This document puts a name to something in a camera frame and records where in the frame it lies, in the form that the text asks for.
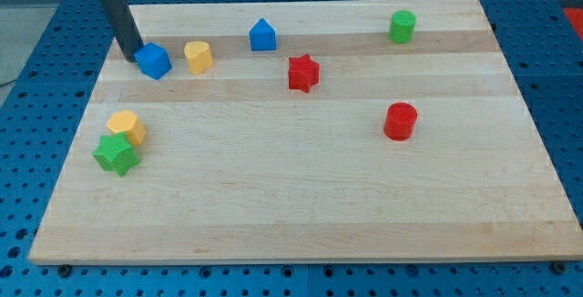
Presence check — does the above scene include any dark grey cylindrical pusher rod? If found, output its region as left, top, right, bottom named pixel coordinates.
left=98, top=0, right=144, bottom=63

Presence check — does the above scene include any blue cube block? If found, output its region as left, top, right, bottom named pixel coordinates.
left=134, top=43, right=172, bottom=80

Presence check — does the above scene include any green star block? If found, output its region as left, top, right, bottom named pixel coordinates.
left=93, top=133, right=141, bottom=177

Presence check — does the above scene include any red star block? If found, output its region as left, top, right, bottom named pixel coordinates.
left=288, top=54, right=320, bottom=93

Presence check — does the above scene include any yellow heart block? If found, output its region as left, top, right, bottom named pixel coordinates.
left=184, top=41, right=214, bottom=75

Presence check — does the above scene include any yellow hexagon block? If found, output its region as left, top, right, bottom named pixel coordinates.
left=107, top=109, right=147, bottom=147

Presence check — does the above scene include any blue house-shaped block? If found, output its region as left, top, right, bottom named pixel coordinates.
left=249, top=18, right=277, bottom=51

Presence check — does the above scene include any light wooden board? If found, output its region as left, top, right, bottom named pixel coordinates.
left=29, top=0, right=582, bottom=265

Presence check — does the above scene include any green cylinder block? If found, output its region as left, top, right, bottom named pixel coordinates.
left=388, top=10, right=416, bottom=44

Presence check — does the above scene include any red cylinder block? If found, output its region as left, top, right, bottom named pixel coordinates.
left=384, top=102, right=418, bottom=141

